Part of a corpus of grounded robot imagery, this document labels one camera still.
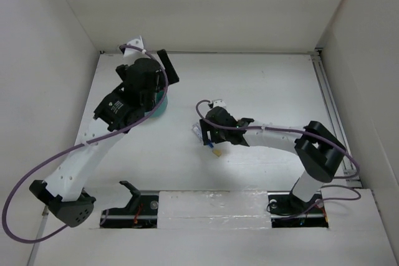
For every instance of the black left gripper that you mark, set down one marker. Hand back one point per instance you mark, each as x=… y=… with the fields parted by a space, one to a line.
x=171 y=77

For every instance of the clear glue bottle blue cap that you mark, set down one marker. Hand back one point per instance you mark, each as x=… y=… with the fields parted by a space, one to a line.
x=197 y=131

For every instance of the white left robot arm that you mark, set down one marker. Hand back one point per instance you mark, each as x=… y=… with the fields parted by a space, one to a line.
x=63 y=191

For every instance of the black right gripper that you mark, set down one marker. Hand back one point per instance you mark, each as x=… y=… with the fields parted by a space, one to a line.
x=204 y=129

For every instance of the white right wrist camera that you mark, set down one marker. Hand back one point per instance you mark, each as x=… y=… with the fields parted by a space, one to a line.
x=217 y=103

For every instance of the small yellow eraser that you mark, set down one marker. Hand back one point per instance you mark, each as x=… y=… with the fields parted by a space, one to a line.
x=218 y=153

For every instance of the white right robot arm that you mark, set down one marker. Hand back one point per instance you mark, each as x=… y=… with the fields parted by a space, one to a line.
x=319 y=151

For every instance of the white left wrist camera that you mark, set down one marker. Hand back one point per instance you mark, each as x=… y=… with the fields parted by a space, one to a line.
x=134 y=46

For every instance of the aluminium side rail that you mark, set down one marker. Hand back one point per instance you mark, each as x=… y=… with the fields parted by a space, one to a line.
x=347 y=166

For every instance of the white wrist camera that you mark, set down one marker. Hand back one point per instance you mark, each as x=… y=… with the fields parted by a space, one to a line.
x=217 y=103
x=134 y=46

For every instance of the teal round desk organizer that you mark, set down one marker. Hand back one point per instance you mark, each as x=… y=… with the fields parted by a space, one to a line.
x=162 y=107

